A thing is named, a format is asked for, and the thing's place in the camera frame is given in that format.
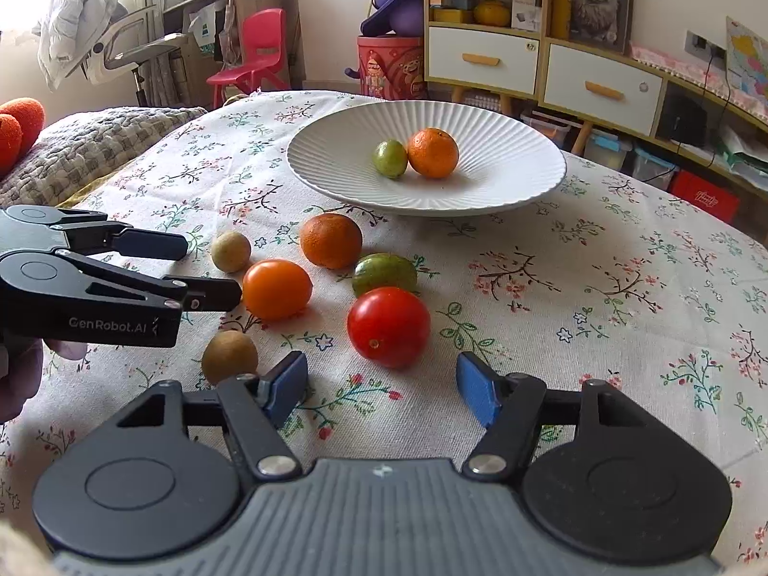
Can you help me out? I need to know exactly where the purple ball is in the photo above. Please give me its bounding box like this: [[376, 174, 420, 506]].
[[374, 0, 424, 37]]

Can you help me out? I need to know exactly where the person's left hand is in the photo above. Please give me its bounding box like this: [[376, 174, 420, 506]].
[[0, 337, 89, 425]]

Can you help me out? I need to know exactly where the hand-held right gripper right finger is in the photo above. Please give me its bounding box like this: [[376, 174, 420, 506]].
[[456, 351, 659, 484]]

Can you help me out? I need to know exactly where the white jacket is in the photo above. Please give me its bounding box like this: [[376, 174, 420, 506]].
[[32, 0, 131, 93]]

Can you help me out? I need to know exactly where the orange tomato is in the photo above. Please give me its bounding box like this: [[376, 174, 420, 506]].
[[242, 258, 313, 323]]

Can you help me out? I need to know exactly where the framed cat picture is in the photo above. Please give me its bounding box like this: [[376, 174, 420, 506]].
[[557, 0, 636, 52]]

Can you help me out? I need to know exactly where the grey knitted blanket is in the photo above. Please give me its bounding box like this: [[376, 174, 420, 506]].
[[0, 106, 209, 212]]

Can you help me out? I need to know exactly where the upper brown kiwi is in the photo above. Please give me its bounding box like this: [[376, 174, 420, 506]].
[[209, 230, 252, 273]]

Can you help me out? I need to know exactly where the white office chair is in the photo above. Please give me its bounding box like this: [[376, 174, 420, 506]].
[[77, 3, 183, 110]]

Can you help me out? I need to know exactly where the orange mandarin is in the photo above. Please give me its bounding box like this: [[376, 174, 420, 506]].
[[407, 127, 460, 180], [299, 213, 364, 270]]

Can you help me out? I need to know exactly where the pink lace cloth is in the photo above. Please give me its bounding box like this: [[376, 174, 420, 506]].
[[628, 42, 768, 122]]

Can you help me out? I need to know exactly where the clear plastic storage box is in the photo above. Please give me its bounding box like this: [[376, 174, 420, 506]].
[[520, 108, 571, 148], [630, 146, 679, 191], [584, 128, 631, 170]]

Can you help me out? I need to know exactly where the red plastic chair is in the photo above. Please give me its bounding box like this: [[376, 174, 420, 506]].
[[206, 8, 290, 110]]

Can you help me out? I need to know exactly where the red printed barrel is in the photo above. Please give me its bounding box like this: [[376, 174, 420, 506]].
[[356, 35, 429, 102]]

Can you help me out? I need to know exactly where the orange plush toy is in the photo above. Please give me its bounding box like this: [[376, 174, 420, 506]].
[[0, 97, 47, 179]]

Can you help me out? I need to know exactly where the lower brown kiwi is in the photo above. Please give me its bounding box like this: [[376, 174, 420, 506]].
[[200, 330, 259, 386]]

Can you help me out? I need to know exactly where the floral tablecloth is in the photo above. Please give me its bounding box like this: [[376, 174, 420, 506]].
[[0, 90, 768, 576]]

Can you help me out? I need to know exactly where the white ribbed plate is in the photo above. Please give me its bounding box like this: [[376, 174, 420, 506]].
[[286, 101, 568, 217]]

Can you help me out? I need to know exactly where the brown kiwi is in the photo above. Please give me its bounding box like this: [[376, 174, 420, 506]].
[[209, 230, 252, 273], [200, 330, 259, 386]]

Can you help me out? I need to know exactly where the green striped tomato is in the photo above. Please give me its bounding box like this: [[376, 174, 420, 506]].
[[351, 253, 419, 299]]

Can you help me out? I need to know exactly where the red box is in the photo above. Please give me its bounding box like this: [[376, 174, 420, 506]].
[[668, 168, 741, 223]]

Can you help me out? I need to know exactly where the white box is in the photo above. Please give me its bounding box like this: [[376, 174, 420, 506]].
[[510, 0, 544, 33]]

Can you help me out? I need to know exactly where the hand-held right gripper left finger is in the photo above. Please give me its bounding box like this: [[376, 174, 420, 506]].
[[111, 351, 311, 484]]

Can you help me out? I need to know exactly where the wooden drawer cabinet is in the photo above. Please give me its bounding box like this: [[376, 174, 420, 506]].
[[538, 35, 671, 157]]

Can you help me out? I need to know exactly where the wooden shelf cabinet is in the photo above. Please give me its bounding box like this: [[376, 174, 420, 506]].
[[422, 0, 551, 122]]

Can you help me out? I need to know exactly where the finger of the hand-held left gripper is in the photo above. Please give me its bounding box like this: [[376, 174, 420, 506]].
[[0, 205, 191, 261], [0, 251, 243, 316]]

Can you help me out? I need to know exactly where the wall map poster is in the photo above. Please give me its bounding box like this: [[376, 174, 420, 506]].
[[724, 16, 768, 112]]

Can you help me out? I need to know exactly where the wall socket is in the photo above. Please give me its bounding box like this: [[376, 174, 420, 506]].
[[684, 29, 729, 64]]

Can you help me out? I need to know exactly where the small green tomato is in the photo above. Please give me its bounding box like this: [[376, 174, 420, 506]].
[[372, 139, 410, 180]]

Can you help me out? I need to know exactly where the black device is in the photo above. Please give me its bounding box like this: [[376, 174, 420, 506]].
[[656, 86, 709, 148]]

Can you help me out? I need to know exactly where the yellow pot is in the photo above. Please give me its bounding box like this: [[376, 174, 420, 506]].
[[473, 0, 513, 28]]

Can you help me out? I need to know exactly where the red tomato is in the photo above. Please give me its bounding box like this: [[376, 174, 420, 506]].
[[346, 287, 432, 370]]

